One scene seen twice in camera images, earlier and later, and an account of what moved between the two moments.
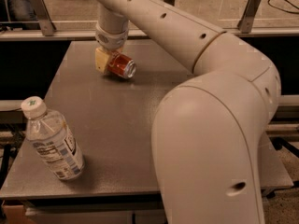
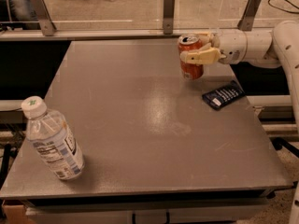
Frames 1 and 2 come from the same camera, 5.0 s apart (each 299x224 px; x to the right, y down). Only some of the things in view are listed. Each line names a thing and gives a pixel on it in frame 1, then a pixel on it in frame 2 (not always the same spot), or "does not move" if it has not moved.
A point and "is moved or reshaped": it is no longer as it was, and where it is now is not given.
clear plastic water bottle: x=50 y=135 does not move
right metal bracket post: x=246 y=21 does not move
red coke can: x=122 y=64 is moved or reshaped
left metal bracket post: x=42 y=13 does not move
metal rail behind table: x=25 y=35 does not move
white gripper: x=110 y=40 to x=231 y=48
